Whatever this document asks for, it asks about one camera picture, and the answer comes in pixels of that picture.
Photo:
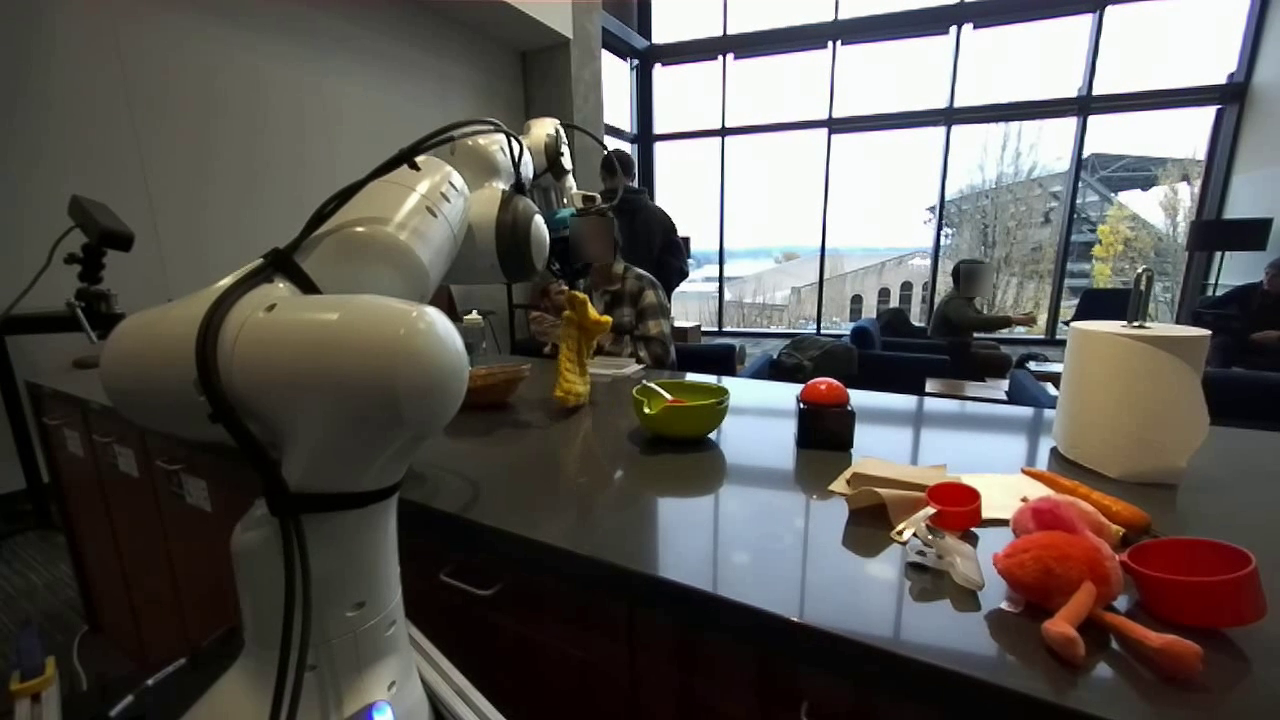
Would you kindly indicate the person in plaid shirt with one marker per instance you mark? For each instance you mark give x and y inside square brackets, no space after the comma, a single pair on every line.
[641,314]

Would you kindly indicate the yellow plush toy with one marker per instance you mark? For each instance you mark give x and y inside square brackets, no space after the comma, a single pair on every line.
[578,354]

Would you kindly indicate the brown wooden bowl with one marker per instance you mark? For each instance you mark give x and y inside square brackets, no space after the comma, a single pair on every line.
[492,384]

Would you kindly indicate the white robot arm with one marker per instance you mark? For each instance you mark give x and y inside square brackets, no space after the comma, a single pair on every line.
[333,361]

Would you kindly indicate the pink plush toy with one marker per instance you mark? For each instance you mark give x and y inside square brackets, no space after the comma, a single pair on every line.
[1062,518]

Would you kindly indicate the green plastic bowl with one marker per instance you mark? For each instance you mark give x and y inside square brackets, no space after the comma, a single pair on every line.
[694,415]

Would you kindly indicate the seated person in dark clothes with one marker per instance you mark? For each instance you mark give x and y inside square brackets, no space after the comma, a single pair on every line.
[1252,314]

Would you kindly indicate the dark wooden cabinet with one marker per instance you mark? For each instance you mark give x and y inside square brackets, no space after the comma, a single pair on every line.
[133,534]

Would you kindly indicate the orange toy carrot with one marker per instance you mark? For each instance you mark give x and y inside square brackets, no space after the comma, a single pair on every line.
[1095,503]

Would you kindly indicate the seated person by window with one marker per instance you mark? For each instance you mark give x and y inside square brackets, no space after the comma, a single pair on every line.
[960,314]

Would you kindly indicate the black cube block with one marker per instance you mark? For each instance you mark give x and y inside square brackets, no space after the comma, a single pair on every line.
[825,430]

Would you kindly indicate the wooden cutting board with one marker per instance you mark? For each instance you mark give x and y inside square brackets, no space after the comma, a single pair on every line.
[885,482]

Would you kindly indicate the red measuring cup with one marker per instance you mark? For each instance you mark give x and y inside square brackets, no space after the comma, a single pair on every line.
[953,508]

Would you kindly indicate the orange plush toy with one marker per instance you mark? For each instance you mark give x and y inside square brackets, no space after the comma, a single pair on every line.
[1054,572]

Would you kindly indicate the white measuring spoons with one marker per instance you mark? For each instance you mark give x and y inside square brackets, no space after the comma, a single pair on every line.
[947,554]

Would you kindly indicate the red plastic bowl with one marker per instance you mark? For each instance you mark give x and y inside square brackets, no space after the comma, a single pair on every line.
[1195,584]

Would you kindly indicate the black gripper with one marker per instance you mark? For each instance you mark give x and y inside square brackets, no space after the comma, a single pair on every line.
[560,221]

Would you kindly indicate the white plate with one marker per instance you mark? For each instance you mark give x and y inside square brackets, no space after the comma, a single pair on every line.
[618,364]

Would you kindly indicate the dark blue armchair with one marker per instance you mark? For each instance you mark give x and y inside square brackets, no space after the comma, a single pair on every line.
[905,361]

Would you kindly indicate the person in dark jacket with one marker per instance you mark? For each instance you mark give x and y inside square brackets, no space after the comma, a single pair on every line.
[655,235]

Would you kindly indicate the black camera on tripod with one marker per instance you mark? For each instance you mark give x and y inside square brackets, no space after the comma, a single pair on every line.
[103,221]

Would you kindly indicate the white paper towel roll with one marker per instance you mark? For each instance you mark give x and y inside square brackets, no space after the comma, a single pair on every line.
[1131,401]

